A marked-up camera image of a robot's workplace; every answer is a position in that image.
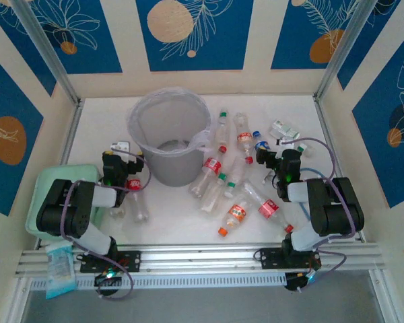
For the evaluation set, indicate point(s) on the small green label bottle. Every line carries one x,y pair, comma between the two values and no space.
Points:
306,150

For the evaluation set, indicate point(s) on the clear bottle blue cap label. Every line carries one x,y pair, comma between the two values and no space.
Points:
262,144

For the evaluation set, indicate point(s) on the clear bottle white cap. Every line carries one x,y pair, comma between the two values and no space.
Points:
238,168

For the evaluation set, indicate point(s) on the clear bottle orange-red label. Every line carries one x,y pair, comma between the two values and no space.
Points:
244,136

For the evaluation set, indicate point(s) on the white green label bottle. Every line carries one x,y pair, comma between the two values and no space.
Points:
284,129

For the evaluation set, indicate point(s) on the grey plastic bin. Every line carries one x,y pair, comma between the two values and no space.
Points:
175,168

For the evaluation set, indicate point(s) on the clear bottle red cola label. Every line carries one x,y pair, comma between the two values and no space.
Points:
138,205

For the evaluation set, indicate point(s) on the clear bottle red cap label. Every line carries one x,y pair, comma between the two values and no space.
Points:
211,166
268,207

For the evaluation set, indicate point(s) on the clear bottle green cap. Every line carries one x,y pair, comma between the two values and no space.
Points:
212,198
223,129

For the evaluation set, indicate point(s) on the clear bottle orange cap label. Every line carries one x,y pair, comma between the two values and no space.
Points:
237,212

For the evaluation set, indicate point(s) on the clear plastic bin liner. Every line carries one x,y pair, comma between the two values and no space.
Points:
202,137

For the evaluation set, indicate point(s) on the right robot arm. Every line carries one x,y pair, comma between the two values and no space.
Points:
336,208

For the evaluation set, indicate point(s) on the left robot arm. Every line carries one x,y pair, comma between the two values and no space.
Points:
60,208

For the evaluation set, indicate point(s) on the blue stethoscope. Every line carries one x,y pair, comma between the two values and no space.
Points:
315,171

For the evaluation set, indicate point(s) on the mint green tray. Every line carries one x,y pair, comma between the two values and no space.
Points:
70,173

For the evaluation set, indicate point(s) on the black controller board green light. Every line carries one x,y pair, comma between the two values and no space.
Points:
107,279
296,282

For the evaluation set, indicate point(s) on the light blue wipes packet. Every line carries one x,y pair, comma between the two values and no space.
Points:
59,269

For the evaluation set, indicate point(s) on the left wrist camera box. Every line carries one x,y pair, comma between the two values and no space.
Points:
119,146

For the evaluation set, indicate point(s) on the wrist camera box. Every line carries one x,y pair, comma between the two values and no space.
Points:
285,143
119,146

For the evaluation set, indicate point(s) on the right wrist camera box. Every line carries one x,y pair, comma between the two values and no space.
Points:
285,143

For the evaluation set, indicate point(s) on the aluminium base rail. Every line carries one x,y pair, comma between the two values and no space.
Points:
202,257

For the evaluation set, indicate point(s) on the aluminium frame post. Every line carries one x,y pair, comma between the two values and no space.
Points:
346,43
43,43

